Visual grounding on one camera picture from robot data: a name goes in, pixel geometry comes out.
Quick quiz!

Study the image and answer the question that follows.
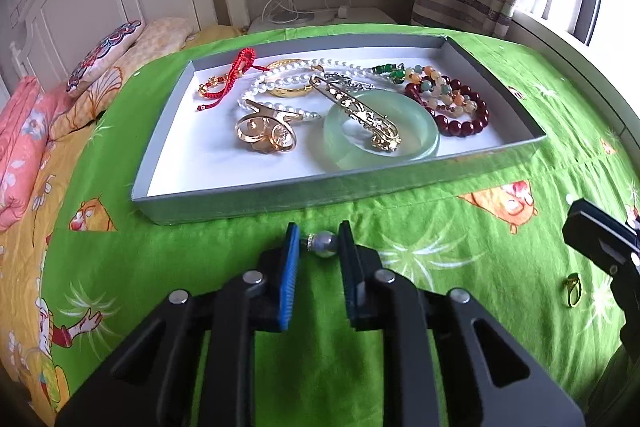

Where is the pink floral quilt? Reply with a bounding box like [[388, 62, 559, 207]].
[[0, 76, 61, 233]]

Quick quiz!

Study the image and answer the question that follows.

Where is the embroidered floral pillow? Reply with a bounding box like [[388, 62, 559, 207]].
[[65, 19, 146, 96]]

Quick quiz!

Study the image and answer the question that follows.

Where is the gold bangle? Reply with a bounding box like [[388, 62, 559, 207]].
[[265, 58, 321, 100]]

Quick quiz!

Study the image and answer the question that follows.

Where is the yellow floral pillow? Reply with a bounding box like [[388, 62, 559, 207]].
[[47, 17, 198, 142]]

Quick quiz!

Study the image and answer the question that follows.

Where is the dark red bead bracelet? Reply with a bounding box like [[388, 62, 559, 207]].
[[404, 77, 490, 138]]

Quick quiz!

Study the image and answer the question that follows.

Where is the gold scarf clip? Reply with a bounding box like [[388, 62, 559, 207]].
[[235, 101, 300, 155]]

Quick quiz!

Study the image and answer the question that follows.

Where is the window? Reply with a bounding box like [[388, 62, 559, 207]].
[[510, 0, 640, 72]]

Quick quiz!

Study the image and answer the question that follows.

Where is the white nightstand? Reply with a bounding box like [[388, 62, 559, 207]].
[[247, 7, 398, 35]]

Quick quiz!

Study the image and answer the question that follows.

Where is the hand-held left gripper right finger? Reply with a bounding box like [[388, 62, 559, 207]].
[[337, 221, 586, 427]]

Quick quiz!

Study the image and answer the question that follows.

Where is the white cable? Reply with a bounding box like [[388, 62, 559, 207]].
[[262, 0, 351, 22]]

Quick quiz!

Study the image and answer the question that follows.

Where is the silver brooch with pearl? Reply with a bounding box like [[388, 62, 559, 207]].
[[325, 74, 376, 92]]

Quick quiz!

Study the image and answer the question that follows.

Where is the red cord bracelet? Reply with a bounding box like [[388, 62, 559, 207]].
[[195, 48, 273, 112]]

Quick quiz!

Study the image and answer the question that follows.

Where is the grey jewelry box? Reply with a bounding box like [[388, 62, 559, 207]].
[[131, 33, 548, 226]]

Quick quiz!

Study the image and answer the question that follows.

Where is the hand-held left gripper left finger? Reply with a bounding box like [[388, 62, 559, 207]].
[[55, 222, 301, 427]]

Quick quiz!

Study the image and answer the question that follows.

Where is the green bead pendant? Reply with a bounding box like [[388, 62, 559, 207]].
[[372, 63, 408, 85]]

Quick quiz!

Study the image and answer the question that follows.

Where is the gold safety pin brooch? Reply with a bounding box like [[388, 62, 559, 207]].
[[309, 76, 402, 152]]

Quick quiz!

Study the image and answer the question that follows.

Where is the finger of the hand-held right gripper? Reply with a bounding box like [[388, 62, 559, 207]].
[[561, 198, 640, 278]]

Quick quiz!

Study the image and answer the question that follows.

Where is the multicolour bead bracelet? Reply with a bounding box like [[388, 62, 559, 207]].
[[402, 66, 483, 118]]

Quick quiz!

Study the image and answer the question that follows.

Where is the yellow bedsheet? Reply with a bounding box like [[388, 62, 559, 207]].
[[0, 24, 248, 427]]

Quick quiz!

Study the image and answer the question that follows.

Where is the pale green jade bangle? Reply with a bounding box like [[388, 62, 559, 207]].
[[322, 92, 441, 171]]

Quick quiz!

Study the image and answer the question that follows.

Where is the gold ring with green stone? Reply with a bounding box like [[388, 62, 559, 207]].
[[564, 272, 583, 308]]

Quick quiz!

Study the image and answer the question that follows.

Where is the white pearl necklace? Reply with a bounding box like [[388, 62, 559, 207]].
[[237, 58, 381, 122]]

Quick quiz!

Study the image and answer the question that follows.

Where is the grey pearl pendant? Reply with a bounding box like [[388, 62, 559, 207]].
[[299, 230, 342, 259]]

